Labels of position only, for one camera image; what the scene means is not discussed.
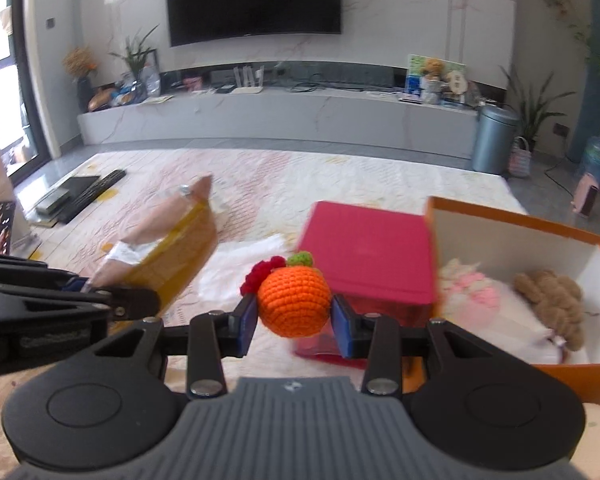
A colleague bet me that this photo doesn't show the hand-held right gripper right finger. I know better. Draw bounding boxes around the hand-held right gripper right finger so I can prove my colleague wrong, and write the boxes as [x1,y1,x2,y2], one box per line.
[330,295,532,398]

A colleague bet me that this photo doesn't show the black television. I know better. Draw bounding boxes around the black television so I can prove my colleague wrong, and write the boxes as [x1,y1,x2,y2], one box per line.
[165,0,342,48]

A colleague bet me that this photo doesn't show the blue water bottle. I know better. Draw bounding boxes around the blue water bottle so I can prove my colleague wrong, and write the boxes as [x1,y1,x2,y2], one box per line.
[580,119,600,186]

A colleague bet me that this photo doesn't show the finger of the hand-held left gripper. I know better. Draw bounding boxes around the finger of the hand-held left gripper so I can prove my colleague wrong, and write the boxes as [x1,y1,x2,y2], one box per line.
[0,285,162,321]
[0,257,89,294]

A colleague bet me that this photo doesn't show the orange crochet ball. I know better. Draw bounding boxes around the orange crochet ball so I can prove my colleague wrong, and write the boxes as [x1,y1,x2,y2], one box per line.
[256,251,332,337]

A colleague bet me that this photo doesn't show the grey round trash can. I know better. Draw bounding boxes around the grey round trash can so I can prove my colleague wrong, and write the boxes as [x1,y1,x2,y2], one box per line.
[471,102,521,175]

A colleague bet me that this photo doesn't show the blue snack packets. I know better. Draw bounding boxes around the blue snack packets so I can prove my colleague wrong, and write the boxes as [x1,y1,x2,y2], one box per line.
[115,75,149,107]

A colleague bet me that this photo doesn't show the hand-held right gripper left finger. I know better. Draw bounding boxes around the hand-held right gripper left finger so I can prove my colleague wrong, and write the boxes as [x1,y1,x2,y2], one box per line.
[91,295,260,402]

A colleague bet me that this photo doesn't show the pink plastic stool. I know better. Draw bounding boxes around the pink plastic stool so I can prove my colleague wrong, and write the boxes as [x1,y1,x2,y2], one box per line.
[571,172,600,218]

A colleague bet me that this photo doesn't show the magenta cardboard box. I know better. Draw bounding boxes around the magenta cardboard box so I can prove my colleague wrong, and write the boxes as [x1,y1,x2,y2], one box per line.
[292,201,441,368]

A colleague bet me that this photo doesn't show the green plant in glass vase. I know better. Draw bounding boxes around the green plant in glass vase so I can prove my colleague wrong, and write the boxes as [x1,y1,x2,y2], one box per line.
[109,25,161,104]

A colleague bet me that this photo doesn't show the pink white crochet hat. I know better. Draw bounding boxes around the pink white crochet hat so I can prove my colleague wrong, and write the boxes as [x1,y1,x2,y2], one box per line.
[439,258,501,312]

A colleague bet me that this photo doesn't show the grey small box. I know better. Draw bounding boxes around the grey small box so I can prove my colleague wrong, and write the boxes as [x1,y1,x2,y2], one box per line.
[35,192,71,214]

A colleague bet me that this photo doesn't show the green printed gift box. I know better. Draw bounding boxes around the green printed gift box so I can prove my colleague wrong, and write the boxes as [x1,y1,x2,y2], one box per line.
[406,54,467,107]

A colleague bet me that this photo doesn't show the tall green houseplant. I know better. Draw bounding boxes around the tall green houseplant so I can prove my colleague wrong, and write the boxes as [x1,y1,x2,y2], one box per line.
[500,65,576,151]

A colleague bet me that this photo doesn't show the black remote control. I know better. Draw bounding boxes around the black remote control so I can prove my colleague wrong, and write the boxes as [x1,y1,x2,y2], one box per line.
[55,170,127,224]

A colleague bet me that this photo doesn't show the white marble tv cabinet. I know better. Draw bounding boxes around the white marble tv cabinet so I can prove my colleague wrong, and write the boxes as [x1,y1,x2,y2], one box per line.
[76,62,481,161]

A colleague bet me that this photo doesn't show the pink white woven basket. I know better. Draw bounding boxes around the pink white woven basket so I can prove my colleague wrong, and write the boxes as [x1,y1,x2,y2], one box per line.
[509,136,532,177]

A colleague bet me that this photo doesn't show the red crochet flower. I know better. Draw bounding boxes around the red crochet flower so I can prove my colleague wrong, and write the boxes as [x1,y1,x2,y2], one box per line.
[240,256,287,295]

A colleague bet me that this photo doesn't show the orange bread packet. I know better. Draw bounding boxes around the orange bread packet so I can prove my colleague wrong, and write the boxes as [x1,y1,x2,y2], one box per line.
[87,87,118,112]

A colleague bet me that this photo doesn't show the round wooden ornament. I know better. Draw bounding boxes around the round wooden ornament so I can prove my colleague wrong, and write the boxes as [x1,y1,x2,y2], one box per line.
[447,70,469,106]

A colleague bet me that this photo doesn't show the teddy bear bouquet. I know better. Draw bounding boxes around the teddy bear bouquet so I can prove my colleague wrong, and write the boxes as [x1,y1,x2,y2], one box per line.
[422,58,445,105]

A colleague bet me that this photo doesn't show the plastic small flower bouquet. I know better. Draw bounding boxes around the plastic small flower bouquet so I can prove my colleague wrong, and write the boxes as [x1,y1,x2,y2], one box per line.
[442,280,567,364]

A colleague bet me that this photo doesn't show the white router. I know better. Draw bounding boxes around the white router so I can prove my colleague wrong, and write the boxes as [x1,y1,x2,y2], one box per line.
[232,64,265,95]

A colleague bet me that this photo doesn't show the dark printed box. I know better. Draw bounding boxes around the dark printed box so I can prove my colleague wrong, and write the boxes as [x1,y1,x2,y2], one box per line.
[0,201,17,256]

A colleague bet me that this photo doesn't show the yellow pink snack packet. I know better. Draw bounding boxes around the yellow pink snack packet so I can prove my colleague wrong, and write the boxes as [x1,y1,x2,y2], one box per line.
[87,175,218,311]

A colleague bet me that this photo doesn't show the glass sliding door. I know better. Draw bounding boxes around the glass sliding door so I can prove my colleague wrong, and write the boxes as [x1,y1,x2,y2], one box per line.
[0,0,48,177]

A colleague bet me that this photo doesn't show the orange cardboard box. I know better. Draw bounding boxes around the orange cardboard box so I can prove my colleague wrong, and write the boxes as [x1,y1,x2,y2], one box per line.
[411,196,600,405]

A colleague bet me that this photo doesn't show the yellow dried flowers in vase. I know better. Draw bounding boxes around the yellow dried flowers in vase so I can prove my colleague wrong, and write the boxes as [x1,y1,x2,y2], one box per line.
[62,46,101,111]

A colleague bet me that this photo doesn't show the brown plush toy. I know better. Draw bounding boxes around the brown plush toy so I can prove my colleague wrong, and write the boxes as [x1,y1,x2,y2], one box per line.
[512,270,587,351]

